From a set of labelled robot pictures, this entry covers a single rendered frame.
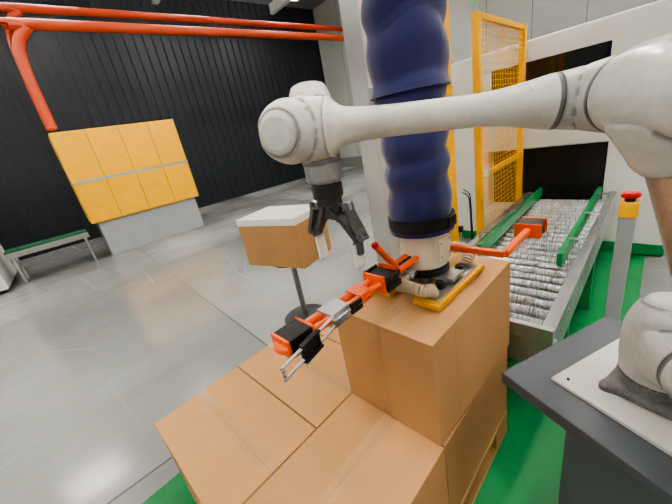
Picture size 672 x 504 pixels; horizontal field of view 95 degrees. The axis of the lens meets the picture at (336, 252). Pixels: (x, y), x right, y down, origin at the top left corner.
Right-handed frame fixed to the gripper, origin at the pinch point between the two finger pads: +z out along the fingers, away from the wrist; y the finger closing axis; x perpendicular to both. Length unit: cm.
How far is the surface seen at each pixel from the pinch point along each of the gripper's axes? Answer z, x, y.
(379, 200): 26, -142, 104
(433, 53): -45, -39, -8
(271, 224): 24, -65, 147
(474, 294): 28, -41, -16
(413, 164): -17.5, -33.3, -2.5
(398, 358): 37.9, -10.7, -5.6
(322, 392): 68, -3, 31
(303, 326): 11.7, 15.7, 0.4
